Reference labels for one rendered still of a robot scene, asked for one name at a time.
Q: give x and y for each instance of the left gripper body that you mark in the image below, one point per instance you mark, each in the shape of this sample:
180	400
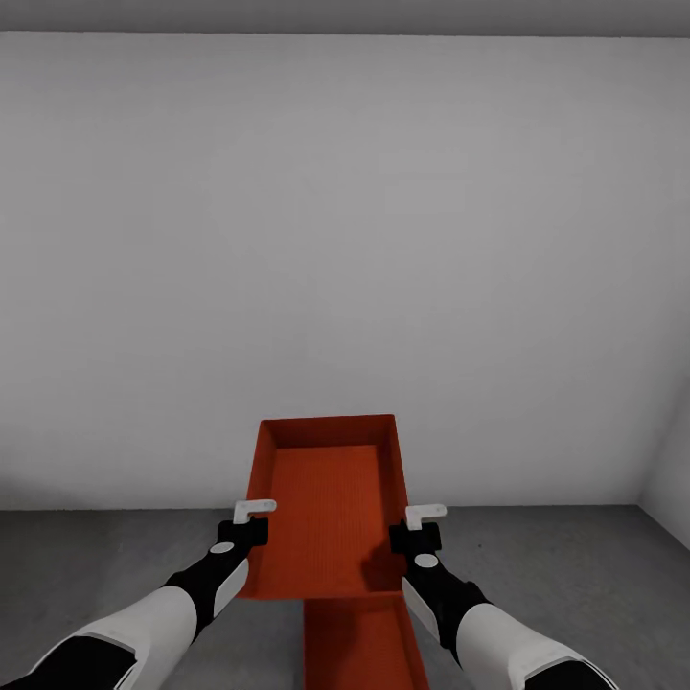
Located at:
256	531

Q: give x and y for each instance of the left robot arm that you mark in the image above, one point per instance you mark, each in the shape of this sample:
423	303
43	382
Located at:
138	647

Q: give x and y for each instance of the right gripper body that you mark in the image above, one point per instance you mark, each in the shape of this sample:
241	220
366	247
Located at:
401	536

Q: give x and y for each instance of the storage box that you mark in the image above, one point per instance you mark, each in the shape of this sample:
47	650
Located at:
339	486
372	635

